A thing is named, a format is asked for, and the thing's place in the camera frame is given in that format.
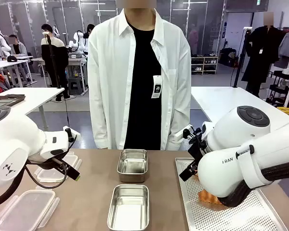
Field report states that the black step stool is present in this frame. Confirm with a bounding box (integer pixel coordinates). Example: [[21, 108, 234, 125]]
[[68, 77, 84, 96]]

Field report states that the white side table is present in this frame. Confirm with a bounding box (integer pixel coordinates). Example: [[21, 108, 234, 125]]
[[0, 87, 65, 132]]

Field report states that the perforated metal baking tray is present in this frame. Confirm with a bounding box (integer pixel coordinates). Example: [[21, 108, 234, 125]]
[[175, 157, 289, 231]]

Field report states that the person in black coat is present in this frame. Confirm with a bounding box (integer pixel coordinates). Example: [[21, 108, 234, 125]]
[[241, 12, 283, 97]]

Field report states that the person in white shirt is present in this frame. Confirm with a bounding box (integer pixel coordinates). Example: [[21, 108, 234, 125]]
[[87, 6, 192, 151]]

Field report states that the black tripod pole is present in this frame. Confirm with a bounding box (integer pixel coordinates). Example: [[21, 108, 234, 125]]
[[45, 35, 62, 89]]

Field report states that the wooden shoe rack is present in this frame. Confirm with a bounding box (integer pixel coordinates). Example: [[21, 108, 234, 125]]
[[190, 55, 219, 76]]

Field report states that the white background desk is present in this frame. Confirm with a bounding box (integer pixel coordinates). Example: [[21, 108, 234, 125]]
[[0, 55, 37, 88]]

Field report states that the large white table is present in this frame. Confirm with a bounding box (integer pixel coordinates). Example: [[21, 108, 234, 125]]
[[190, 86, 289, 126]]

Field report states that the seated person grey hoodie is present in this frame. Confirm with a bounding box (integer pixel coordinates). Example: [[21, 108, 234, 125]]
[[9, 34, 28, 57]]

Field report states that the white black name tag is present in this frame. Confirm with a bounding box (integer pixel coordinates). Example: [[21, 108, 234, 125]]
[[151, 75, 162, 99]]

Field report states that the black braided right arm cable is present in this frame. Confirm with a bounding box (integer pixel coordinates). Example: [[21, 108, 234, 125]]
[[218, 165, 289, 208]]

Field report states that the dark haired background person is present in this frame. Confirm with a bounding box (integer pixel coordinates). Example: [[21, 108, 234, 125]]
[[82, 23, 96, 39]]

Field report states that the black rolling cart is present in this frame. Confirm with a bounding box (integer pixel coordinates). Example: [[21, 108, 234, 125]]
[[269, 70, 289, 108]]

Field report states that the clear plastic clip lid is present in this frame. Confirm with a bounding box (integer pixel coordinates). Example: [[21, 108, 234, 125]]
[[34, 151, 83, 183], [0, 189, 60, 231]]

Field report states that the white background workbench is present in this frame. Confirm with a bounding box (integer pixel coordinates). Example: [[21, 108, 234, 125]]
[[37, 56, 89, 94]]

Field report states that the person in pink clothes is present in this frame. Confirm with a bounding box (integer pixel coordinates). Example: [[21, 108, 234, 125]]
[[187, 24, 199, 55]]

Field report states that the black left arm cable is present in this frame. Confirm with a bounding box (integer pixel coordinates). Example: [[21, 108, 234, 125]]
[[0, 134, 78, 209]]

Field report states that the dark brown tray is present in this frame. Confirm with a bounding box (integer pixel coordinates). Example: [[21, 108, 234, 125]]
[[0, 94, 26, 108]]

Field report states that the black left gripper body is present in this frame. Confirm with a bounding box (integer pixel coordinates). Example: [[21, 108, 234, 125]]
[[50, 155, 68, 172]]

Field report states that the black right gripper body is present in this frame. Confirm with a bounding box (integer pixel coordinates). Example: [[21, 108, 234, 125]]
[[187, 135, 208, 169]]

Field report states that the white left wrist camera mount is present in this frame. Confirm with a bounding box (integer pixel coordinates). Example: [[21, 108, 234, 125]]
[[62, 126, 81, 142]]

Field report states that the steel rectangular container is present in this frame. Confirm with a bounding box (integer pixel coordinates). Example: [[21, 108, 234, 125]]
[[117, 149, 149, 183], [106, 184, 150, 231]]

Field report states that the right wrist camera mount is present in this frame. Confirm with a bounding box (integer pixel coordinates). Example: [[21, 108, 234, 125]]
[[175, 124, 203, 145]]

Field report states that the standing person black white sweater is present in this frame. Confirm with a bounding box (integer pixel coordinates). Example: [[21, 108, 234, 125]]
[[40, 23, 71, 101]]

